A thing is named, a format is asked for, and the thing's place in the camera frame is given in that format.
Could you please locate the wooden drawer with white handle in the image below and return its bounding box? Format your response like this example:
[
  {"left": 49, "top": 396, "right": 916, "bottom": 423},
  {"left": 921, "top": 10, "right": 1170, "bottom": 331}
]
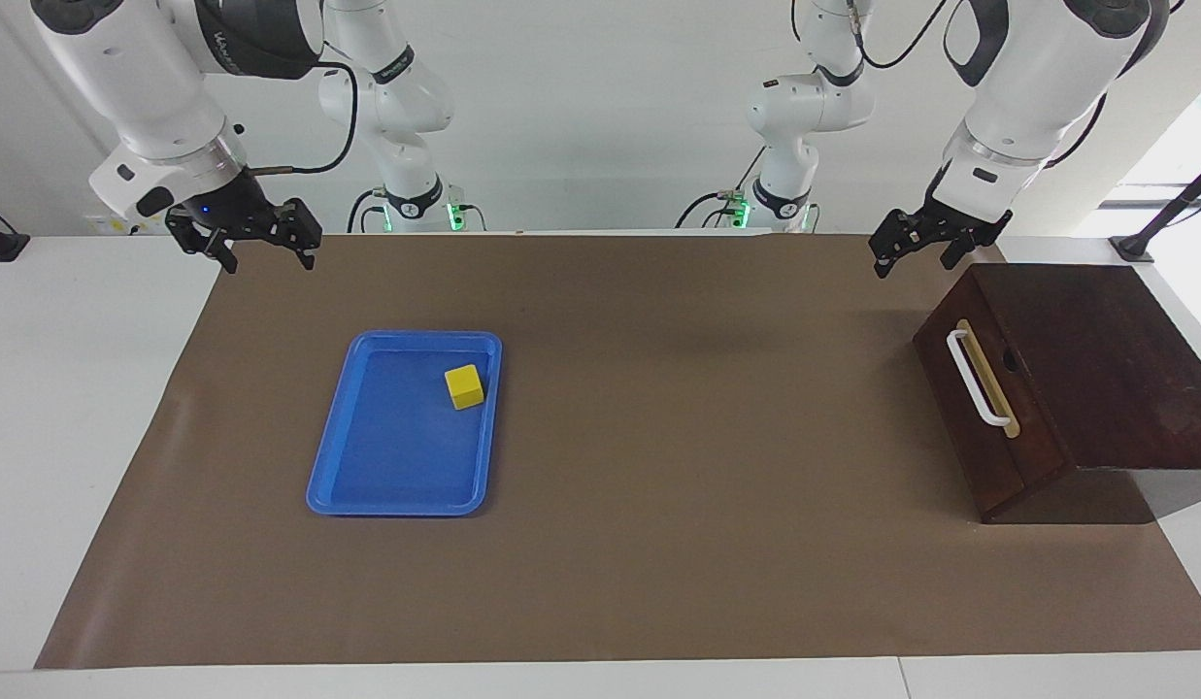
[{"left": 913, "top": 287, "right": 1075, "bottom": 516}]

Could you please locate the yellow cube block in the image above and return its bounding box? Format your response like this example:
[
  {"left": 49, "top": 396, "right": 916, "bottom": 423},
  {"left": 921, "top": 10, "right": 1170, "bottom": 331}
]
[{"left": 444, "top": 364, "right": 485, "bottom": 412}]

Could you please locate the dark wooden drawer cabinet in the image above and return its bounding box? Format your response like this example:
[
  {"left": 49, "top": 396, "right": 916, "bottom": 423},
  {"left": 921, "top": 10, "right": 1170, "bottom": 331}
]
[{"left": 913, "top": 262, "right": 1201, "bottom": 525}]

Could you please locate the blue plastic tray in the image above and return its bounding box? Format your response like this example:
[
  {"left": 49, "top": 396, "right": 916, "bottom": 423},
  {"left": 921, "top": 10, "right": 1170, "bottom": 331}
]
[{"left": 306, "top": 330, "right": 504, "bottom": 516}]

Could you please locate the black angled stand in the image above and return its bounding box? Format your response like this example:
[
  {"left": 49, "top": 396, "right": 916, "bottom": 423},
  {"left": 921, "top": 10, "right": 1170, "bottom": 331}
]
[{"left": 1110, "top": 155, "right": 1201, "bottom": 265}]

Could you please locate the brown table mat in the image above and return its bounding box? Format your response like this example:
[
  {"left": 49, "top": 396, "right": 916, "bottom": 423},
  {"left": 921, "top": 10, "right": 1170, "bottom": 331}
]
[{"left": 34, "top": 233, "right": 1201, "bottom": 671}]

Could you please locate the white wall outlet yellow label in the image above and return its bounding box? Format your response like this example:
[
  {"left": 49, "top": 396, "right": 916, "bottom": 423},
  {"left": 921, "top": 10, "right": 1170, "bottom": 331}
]
[{"left": 85, "top": 214, "right": 169, "bottom": 237}]

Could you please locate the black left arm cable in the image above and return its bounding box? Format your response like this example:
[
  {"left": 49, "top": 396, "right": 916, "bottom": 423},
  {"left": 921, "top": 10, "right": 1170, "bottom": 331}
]
[{"left": 846, "top": 0, "right": 951, "bottom": 71}]

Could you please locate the black table clamp mount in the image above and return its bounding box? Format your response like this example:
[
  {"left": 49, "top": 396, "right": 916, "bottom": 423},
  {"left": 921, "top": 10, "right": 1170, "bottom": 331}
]
[{"left": 0, "top": 202, "right": 30, "bottom": 263}]

